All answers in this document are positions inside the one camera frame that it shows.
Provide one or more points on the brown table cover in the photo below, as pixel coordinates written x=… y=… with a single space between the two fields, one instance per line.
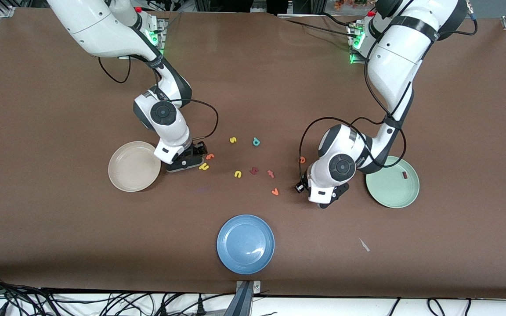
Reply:
x=59 y=228

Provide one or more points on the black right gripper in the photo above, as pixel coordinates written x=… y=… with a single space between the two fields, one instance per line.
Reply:
x=198 y=150

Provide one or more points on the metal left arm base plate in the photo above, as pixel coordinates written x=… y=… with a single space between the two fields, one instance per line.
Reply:
x=352 y=30

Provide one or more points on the teal foam letter p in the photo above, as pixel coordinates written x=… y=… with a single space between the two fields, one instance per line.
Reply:
x=255 y=142

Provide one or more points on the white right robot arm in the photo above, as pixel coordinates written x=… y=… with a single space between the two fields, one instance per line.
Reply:
x=99 y=26

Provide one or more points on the dark red angular foam letter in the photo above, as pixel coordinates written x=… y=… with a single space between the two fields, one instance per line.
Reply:
x=254 y=170

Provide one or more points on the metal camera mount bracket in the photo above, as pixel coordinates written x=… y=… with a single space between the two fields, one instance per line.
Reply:
x=244 y=303

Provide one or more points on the white paper scrap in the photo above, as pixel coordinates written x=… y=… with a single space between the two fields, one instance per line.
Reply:
x=364 y=245

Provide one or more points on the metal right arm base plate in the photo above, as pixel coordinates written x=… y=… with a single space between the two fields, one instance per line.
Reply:
x=162 y=35

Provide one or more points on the blue plate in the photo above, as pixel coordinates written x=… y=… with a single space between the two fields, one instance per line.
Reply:
x=245 y=244

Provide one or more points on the orange dried flower bunch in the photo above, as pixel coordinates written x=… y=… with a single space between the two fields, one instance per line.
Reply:
x=352 y=3

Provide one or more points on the beige brown plate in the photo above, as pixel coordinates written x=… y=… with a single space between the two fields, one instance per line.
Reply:
x=130 y=169

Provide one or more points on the green plate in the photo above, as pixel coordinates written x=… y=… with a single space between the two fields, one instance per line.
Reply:
x=393 y=188

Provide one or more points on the yellow foam letter h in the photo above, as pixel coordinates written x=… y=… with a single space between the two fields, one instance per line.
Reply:
x=204 y=166

